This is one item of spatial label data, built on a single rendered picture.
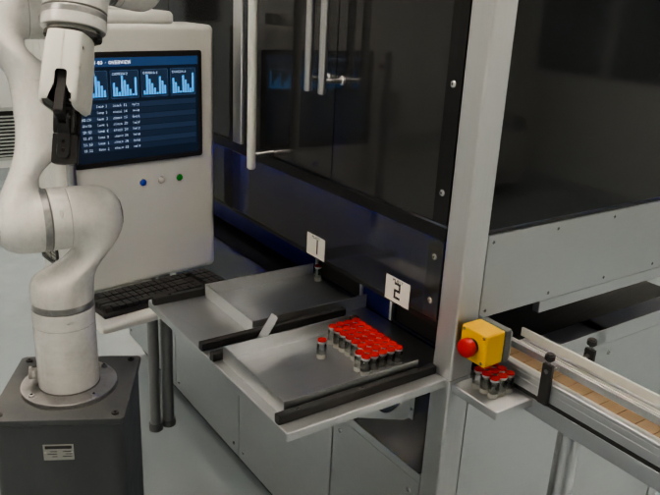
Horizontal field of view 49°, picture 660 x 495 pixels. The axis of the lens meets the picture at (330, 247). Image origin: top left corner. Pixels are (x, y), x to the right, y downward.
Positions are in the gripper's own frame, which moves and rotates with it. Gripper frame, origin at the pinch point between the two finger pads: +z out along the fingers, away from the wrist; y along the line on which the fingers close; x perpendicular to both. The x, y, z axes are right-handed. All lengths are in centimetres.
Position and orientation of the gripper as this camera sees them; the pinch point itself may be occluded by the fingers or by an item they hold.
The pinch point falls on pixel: (65, 149)
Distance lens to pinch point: 103.9
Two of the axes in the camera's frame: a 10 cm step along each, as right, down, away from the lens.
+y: 1.1, 0.1, -9.9
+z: -0.7, 10.0, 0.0
